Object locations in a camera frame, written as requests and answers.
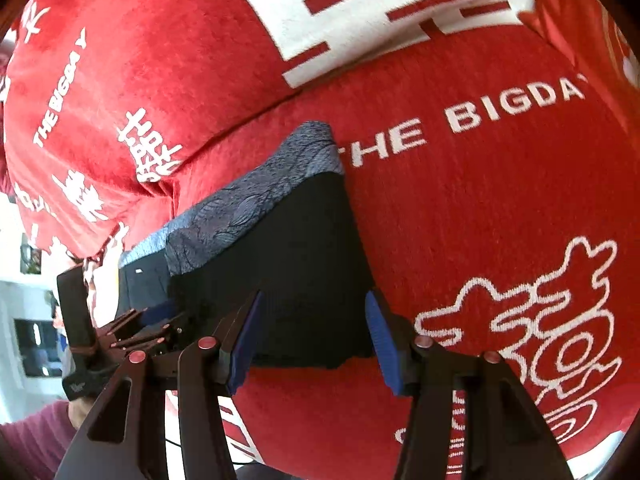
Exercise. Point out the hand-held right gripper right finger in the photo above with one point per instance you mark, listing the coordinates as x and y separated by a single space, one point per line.
382 345

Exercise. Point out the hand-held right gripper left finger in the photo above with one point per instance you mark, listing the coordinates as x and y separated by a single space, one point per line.
245 345

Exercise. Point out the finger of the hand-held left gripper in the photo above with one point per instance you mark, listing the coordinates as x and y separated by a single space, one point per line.
122 321
155 337

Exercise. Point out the black pants with grey floral band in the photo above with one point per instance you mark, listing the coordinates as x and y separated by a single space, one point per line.
305 265

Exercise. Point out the person's left forearm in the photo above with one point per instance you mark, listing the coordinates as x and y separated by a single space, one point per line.
35 440

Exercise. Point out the red printed blanket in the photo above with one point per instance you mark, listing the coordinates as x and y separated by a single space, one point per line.
450 185

